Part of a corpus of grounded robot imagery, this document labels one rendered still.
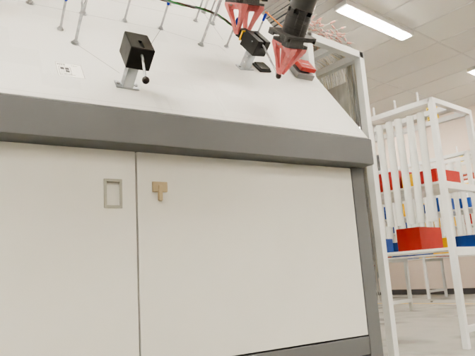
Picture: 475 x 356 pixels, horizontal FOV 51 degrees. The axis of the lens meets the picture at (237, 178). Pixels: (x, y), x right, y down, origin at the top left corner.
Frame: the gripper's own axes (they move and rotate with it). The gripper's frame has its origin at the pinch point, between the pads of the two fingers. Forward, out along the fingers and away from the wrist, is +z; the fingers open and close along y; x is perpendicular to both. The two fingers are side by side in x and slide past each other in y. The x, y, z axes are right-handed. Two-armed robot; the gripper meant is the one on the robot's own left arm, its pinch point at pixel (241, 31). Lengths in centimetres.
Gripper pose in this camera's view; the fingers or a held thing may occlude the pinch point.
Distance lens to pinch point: 130.9
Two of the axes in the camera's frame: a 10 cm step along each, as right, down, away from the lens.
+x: 6.6, 2.9, -6.9
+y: -7.4, 1.2, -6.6
